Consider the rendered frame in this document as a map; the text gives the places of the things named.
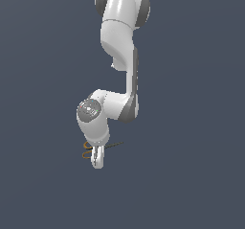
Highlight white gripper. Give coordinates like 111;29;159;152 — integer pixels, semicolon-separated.
91;144;106;171

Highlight orange handled scissors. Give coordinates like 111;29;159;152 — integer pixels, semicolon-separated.
81;141;124;160

